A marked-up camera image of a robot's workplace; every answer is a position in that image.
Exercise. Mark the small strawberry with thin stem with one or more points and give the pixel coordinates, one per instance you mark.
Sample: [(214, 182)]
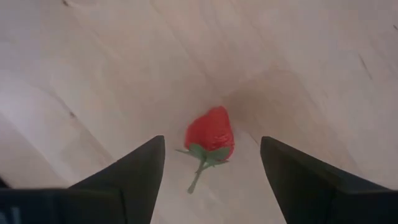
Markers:
[(211, 130)]

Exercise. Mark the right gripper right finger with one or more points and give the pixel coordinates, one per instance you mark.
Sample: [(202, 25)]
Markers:
[(295, 180)]

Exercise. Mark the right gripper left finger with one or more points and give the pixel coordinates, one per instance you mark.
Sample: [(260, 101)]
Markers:
[(140, 174)]

